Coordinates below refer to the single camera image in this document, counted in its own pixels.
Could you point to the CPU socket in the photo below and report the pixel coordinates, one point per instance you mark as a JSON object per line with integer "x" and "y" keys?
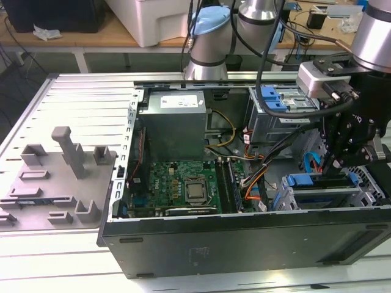
{"x": 197, "y": 201}

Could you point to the white printer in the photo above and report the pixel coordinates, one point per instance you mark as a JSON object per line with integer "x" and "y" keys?
{"x": 152, "y": 21}

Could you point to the black RAM slot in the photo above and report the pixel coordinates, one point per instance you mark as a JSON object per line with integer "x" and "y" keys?
{"x": 226, "y": 186}
{"x": 231, "y": 186}
{"x": 220, "y": 186}

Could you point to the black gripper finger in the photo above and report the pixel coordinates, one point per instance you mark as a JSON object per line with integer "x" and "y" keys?
{"x": 331, "y": 134}
{"x": 360, "y": 157}

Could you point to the grey parts rack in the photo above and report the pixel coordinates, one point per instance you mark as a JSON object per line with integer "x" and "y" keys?
{"x": 61, "y": 195}

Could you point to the wooden desk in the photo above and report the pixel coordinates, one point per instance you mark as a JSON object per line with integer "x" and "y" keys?
{"x": 100, "y": 36}

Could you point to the clear plastic bag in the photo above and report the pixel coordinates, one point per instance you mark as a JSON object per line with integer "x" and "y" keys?
{"x": 348, "y": 26}

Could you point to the small black box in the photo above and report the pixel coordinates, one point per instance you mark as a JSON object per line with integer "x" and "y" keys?
{"x": 314, "y": 21}

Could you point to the metal optical drive cage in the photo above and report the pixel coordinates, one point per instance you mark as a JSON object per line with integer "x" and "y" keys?
{"x": 265, "y": 128}

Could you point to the black open PC case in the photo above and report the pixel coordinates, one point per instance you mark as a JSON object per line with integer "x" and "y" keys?
{"x": 214, "y": 244}

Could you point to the silver CPU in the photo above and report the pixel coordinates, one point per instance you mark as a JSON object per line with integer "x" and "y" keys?
{"x": 196, "y": 190}

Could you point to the grey power supply unit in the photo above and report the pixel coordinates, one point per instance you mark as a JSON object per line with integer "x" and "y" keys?
{"x": 174, "y": 134}

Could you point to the green motherboard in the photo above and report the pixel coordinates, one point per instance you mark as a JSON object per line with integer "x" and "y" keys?
{"x": 165, "y": 183}

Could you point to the white flat box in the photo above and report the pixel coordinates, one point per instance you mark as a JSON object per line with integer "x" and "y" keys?
{"x": 342, "y": 12}

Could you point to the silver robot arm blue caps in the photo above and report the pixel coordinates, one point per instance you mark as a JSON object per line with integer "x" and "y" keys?
{"x": 210, "y": 45}

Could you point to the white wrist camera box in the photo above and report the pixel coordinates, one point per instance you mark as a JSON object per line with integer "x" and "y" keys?
{"x": 308, "y": 82}

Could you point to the green RAM stick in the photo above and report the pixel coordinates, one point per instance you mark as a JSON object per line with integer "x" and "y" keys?
{"x": 33, "y": 202}

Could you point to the hard disk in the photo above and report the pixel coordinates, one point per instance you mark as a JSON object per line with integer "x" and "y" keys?
{"x": 301, "y": 180}

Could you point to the black case fan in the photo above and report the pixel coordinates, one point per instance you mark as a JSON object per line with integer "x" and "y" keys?
{"x": 137, "y": 171}

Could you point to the black computer tower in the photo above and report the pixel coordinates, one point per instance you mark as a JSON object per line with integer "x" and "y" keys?
{"x": 61, "y": 15}

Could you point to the blue plastic drive latch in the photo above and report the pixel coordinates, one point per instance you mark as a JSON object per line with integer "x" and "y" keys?
{"x": 273, "y": 103}

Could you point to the metal disk bay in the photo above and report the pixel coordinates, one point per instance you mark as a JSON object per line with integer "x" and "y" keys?
{"x": 323, "y": 191}

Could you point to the crumpled white paper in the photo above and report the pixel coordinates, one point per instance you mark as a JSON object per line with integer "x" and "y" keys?
{"x": 46, "y": 33}

